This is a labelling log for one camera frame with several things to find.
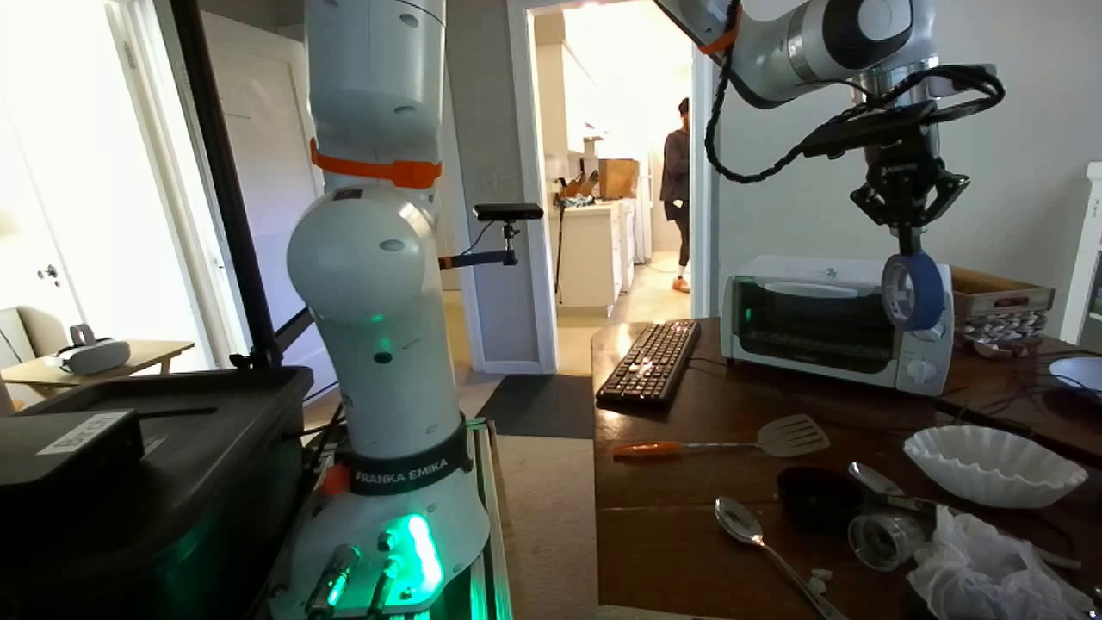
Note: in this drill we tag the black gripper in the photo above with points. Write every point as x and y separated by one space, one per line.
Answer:
908 185

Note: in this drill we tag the blue masking tape roll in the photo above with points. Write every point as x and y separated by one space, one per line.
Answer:
914 294

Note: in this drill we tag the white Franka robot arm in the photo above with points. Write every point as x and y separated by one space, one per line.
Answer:
381 310

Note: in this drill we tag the cardboard box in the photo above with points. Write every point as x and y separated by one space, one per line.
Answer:
1003 294

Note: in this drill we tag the white toaster oven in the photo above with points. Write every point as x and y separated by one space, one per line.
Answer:
802 330

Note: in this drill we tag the blue plate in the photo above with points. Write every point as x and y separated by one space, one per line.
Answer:
1080 376

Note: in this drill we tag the white fluted coffee filter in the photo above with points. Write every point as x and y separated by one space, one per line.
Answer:
986 466

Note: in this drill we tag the person in dark shirt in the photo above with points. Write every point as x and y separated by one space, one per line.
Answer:
675 185

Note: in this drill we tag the small metal spoon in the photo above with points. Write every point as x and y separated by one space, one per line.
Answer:
880 481

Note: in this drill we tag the black round cup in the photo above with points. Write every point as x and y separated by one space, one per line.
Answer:
817 499

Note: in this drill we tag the black computer keyboard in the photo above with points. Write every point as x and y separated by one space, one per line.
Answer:
648 367

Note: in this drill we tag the clear glass jar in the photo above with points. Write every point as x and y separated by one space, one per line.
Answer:
891 539

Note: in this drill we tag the large metal spoon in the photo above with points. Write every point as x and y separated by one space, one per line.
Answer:
741 520

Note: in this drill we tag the crumpled white paper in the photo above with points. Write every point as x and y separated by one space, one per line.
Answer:
1000 574

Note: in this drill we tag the black slanted pole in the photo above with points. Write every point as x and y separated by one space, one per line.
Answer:
226 185

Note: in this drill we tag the black equipment case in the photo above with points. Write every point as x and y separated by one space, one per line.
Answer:
150 483

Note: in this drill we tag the small wooden side table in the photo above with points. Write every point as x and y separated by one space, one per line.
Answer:
104 369

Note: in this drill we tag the white VR headset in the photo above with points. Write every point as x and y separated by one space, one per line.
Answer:
91 353

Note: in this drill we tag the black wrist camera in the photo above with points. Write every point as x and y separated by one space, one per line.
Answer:
881 126

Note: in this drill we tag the black camera on stand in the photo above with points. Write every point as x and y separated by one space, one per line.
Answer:
505 212

